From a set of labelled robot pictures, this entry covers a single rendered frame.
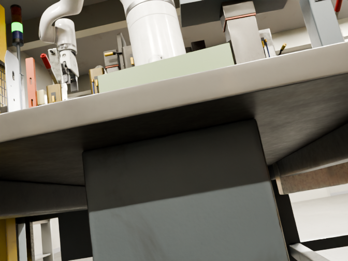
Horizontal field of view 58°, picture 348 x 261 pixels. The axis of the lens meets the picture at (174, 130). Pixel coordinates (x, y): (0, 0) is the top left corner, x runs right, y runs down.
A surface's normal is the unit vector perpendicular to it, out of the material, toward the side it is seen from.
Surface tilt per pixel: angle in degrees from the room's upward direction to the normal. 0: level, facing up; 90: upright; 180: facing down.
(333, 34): 90
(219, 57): 90
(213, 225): 90
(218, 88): 90
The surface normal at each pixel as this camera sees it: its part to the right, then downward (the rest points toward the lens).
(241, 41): -0.06, -0.22
